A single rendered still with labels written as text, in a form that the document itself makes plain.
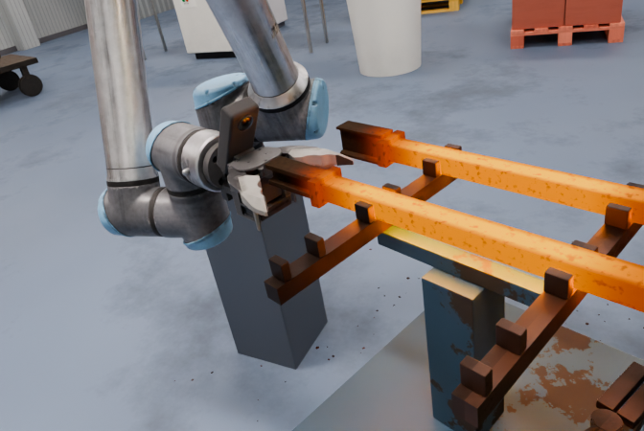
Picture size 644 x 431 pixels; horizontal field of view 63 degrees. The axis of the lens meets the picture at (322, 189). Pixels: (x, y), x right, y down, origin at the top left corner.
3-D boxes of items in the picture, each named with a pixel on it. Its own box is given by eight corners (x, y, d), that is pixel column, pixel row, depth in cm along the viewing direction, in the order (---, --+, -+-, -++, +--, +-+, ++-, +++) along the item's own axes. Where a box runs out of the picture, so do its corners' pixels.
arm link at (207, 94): (220, 132, 150) (205, 72, 142) (276, 129, 144) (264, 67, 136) (195, 155, 137) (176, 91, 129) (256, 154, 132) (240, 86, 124)
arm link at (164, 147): (196, 161, 96) (181, 109, 91) (238, 175, 87) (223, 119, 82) (150, 183, 90) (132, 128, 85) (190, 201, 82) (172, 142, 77)
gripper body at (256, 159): (302, 201, 75) (250, 183, 83) (290, 147, 71) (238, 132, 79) (261, 227, 71) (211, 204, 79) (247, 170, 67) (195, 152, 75)
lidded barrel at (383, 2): (435, 55, 444) (429, -41, 409) (418, 78, 395) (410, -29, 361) (366, 58, 468) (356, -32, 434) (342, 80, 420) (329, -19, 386)
